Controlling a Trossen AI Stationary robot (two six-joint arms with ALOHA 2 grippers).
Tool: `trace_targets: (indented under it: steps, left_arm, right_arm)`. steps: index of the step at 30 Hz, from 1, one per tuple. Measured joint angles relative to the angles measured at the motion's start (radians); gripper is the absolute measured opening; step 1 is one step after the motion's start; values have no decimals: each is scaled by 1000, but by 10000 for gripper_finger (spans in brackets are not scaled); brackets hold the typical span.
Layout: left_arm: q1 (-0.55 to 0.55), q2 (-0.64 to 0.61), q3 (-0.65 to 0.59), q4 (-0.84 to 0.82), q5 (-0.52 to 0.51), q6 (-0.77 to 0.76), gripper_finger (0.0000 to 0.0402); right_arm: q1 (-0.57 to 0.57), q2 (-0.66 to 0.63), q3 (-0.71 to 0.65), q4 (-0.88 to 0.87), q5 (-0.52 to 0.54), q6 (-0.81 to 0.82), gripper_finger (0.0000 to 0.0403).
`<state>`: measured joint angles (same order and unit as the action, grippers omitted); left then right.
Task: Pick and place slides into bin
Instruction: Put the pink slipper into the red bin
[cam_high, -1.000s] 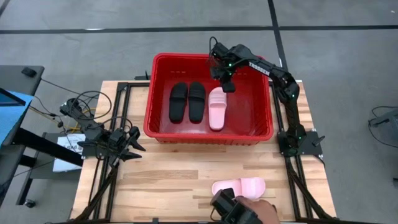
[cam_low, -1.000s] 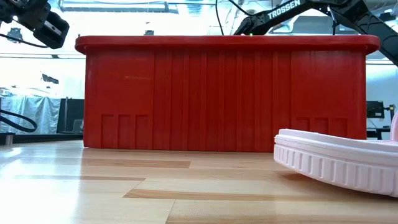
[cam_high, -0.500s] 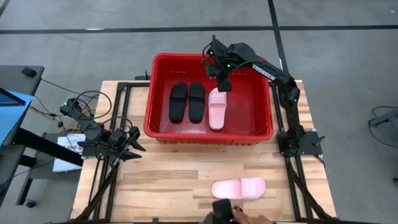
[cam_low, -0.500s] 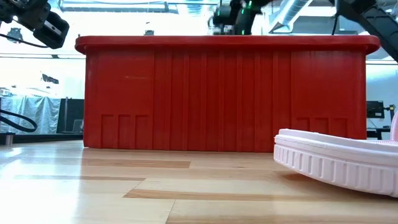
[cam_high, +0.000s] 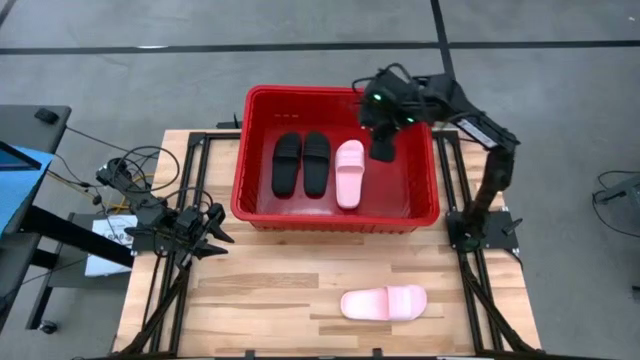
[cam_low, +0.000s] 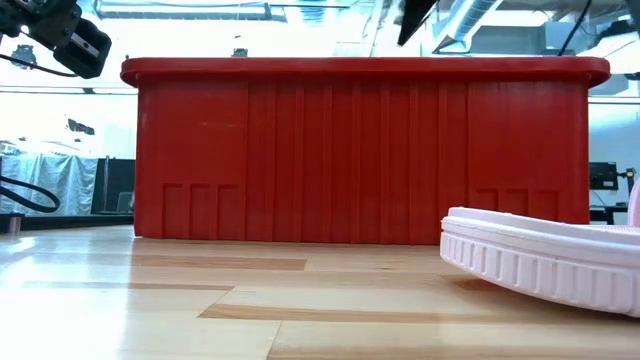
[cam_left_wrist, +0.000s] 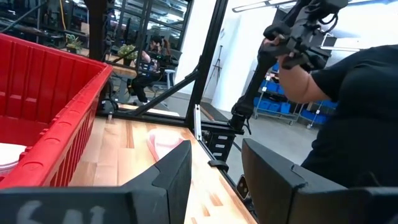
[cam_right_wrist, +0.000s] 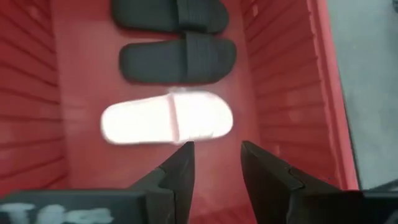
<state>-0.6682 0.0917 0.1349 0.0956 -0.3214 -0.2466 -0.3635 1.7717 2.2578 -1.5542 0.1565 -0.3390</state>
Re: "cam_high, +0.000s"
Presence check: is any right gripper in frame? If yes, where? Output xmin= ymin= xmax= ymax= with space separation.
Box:
xmin=358 ymin=69 xmax=424 ymax=164

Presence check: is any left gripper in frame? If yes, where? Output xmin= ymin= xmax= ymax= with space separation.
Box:
xmin=169 ymin=202 xmax=236 ymax=264

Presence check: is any pink foam slide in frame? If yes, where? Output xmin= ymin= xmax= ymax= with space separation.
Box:
xmin=339 ymin=284 xmax=429 ymax=322
xmin=334 ymin=139 xmax=366 ymax=210

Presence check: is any black quilted foam slide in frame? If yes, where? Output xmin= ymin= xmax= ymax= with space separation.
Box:
xmin=271 ymin=131 xmax=304 ymax=198
xmin=302 ymin=131 xmax=332 ymax=198

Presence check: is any red plastic bin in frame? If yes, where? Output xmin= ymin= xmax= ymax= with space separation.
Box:
xmin=229 ymin=84 xmax=441 ymax=235

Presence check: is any white paper sheet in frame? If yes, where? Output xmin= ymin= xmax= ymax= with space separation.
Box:
xmin=83 ymin=214 xmax=140 ymax=278

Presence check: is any blue panel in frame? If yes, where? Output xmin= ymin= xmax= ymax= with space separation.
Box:
xmin=0 ymin=141 xmax=55 ymax=236

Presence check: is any black computer mouse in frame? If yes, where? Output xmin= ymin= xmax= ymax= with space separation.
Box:
xmin=34 ymin=107 xmax=61 ymax=125

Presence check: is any dark grey desk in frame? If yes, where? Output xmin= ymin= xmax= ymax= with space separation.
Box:
xmin=0 ymin=104 xmax=136 ymax=332

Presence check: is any black aluminium table frame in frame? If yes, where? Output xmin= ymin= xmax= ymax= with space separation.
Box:
xmin=113 ymin=130 xmax=544 ymax=360

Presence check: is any black cable loop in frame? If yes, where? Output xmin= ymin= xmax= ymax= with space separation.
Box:
xmin=112 ymin=145 xmax=181 ymax=195

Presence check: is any yellow cable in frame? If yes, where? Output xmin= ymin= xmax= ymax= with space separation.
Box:
xmin=47 ymin=169 xmax=154 ymax=215

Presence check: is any black floor cable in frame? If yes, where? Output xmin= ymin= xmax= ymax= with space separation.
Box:
xmin=591 ymin=169 xmax=640 ymax=239

